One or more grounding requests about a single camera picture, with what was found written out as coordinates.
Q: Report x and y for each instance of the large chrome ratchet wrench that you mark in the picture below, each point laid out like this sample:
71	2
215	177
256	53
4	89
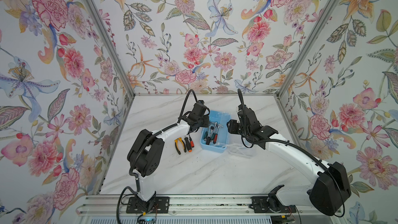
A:
209	133

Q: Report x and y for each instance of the aluminium corner frame post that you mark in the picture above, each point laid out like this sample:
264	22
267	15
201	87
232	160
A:
107	41
311	39

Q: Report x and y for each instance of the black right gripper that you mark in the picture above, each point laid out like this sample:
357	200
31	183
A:
232	124

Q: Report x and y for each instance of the red handled small screwdriver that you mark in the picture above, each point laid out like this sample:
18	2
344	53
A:
191	141

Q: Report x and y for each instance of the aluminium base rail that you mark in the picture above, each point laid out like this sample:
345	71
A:
196	209

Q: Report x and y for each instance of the clear plastic box lid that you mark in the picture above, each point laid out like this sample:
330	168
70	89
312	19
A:
240	150

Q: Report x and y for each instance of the aluminium corner frame post left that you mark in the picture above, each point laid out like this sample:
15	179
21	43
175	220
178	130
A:
107	41

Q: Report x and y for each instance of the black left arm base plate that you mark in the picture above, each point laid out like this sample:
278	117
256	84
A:
157	205

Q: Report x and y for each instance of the blue plastic tool box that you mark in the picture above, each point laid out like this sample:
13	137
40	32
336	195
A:
223	135

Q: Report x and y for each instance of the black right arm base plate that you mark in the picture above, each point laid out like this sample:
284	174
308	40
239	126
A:
265	204

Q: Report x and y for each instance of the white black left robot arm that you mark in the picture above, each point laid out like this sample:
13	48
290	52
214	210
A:
145	154

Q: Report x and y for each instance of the orange black handled screwdriver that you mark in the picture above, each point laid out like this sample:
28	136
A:
187	144

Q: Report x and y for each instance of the aluminium corner frame post right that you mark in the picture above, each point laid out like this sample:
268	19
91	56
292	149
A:
311	39

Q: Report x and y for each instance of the yellow handled pliers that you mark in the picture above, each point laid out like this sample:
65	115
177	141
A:
178	142

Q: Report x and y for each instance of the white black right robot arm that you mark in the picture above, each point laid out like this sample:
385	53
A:
328	187

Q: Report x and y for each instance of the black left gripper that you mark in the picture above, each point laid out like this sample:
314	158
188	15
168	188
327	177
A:
205	120

